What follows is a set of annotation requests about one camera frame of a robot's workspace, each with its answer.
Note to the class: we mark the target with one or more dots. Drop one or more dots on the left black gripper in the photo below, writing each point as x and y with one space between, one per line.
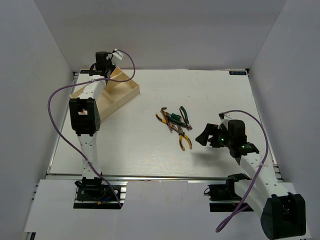
111 64

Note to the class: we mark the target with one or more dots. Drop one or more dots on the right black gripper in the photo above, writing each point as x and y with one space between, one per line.
211 129

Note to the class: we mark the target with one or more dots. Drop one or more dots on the green handled diagonal cutters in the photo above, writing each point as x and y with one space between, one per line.
181 123

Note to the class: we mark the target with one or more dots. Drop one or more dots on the long dark hex key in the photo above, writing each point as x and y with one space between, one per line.
163 111

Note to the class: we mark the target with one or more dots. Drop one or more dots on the short dark hex key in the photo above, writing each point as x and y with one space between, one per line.
185 117

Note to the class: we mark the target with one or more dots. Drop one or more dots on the green stubby screwdriver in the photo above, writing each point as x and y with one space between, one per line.
174 117

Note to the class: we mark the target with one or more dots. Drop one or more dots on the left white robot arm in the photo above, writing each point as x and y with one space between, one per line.
84 114

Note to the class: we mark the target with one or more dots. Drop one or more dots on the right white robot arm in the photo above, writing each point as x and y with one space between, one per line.
282 214

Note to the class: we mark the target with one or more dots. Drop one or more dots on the cream divided plastic tray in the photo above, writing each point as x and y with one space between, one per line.
109 96

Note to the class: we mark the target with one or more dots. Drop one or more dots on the yellow needle nose pliers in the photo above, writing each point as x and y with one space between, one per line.
165 121

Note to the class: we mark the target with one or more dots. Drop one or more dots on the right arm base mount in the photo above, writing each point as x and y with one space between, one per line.
222 197

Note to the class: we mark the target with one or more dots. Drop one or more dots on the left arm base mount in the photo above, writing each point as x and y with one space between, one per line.
96 194

